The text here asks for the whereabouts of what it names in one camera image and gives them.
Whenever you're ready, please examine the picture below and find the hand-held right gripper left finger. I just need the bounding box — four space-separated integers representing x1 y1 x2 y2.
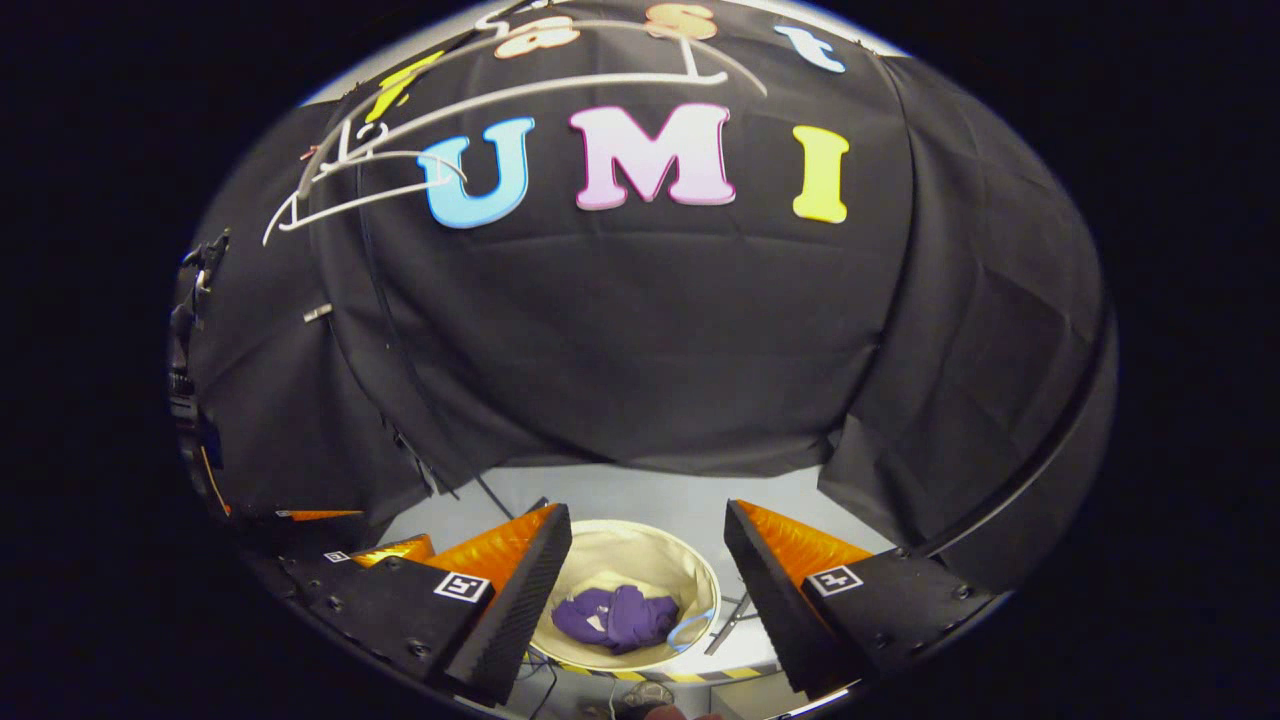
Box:
335 503 574 707

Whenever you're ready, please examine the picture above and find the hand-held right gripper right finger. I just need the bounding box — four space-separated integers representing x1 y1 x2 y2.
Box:
724 498 1001 701

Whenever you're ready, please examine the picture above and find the purple corduroy jacket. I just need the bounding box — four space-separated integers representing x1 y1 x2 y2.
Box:
552 585 681 656

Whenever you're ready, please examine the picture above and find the cream laundry hamper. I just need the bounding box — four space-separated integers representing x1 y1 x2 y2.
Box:
528 518 721 673

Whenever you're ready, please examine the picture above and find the white clothes hanger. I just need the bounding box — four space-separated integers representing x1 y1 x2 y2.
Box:
262 150 471 246
300 0 771 201

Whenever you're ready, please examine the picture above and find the yellow black floor tape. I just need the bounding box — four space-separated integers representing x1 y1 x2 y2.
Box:
555 662 781 685

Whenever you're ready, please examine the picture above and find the person's shoe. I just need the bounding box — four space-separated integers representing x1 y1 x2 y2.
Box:
608 680 677 719

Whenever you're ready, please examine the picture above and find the black backdrop cloth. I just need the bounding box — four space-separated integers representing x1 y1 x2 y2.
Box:
170 0 1111 546

